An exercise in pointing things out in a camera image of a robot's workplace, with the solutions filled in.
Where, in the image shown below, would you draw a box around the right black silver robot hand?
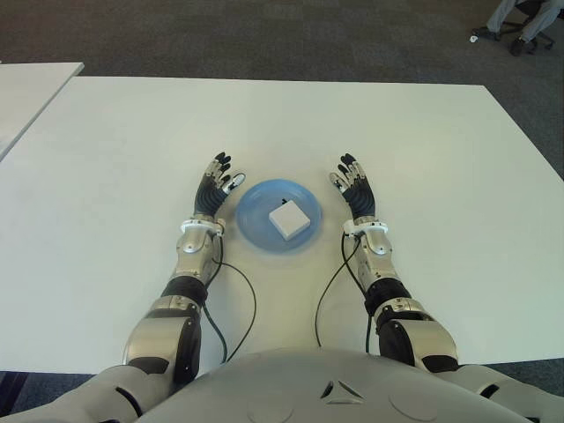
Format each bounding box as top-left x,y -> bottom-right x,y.
328,152 -> 379,224

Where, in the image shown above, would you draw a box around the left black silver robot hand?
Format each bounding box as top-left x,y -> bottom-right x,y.
192,152 -> 247,219

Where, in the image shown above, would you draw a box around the white square charger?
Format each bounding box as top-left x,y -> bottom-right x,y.
267,197 -> 311,242

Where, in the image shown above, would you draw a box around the blue round plate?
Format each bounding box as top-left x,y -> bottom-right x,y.
235,177 -> 323,255

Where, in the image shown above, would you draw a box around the grey robot torso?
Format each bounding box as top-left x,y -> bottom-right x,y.
145,346 -> 501,423

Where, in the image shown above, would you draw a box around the white side table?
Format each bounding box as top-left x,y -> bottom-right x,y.
0,61 -> 85,163

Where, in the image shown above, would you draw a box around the black office chair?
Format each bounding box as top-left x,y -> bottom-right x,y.
501,0 -> 557,50

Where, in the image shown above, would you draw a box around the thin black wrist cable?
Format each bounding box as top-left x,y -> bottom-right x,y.
211,233 -> 257,363
315,233 -> 353,350

